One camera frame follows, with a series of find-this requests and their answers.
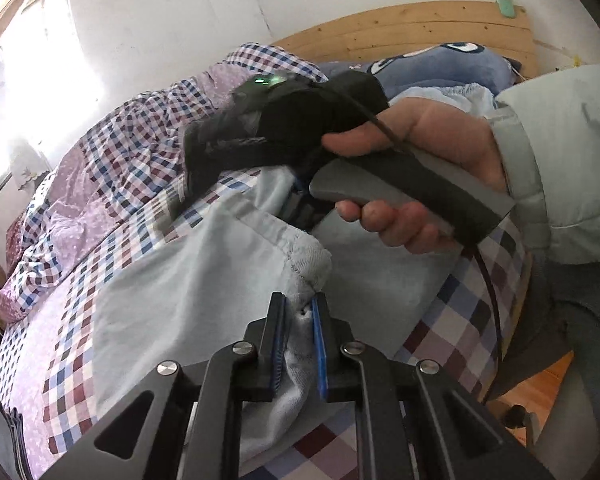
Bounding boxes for maroon patterned pillow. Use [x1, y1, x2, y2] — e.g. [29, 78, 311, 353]
[5, 210, 31, 261]

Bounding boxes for stack of folded clothes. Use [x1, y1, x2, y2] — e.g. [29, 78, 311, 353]
[0, 400, 31, 480]

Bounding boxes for person's legs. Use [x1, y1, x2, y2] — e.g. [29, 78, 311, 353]
[482, 255, 600, 480]

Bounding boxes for blue plush pillow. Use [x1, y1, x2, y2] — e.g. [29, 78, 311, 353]
[320, 40, 513, 101]

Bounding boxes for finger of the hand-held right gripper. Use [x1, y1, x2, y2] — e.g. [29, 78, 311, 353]
[172, 122, 261, 221]
[280, 170, 338, 233]

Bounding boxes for person's right hand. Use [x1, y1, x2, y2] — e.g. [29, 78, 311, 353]
[322, 97, 511, 258]

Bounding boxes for person's right forearm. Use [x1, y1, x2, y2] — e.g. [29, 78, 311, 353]
[490, 62, 600, 266]

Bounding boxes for pale grey-blue pants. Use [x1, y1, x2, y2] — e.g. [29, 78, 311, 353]
[92, 165, 481, 461]

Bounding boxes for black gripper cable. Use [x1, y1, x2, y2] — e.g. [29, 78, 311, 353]
[310, 85, 506, 361]

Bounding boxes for checked and dotted duvet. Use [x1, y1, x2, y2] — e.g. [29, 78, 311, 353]
[0, 42, 331, 321]

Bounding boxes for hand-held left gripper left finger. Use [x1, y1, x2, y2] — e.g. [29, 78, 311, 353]
[40, 292, 287, 480]

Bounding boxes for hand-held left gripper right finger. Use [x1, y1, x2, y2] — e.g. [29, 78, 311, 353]
[311, 292, 556, 480]

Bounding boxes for wooden headboard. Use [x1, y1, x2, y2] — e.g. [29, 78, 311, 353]
[270, 0, 538, 81]

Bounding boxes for white printed hanging cloth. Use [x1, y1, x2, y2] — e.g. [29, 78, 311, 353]
[7, 140, 53, 193]

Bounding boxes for light blue fleece blanket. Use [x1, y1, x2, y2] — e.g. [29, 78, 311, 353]
[390, 82, 501, 121]

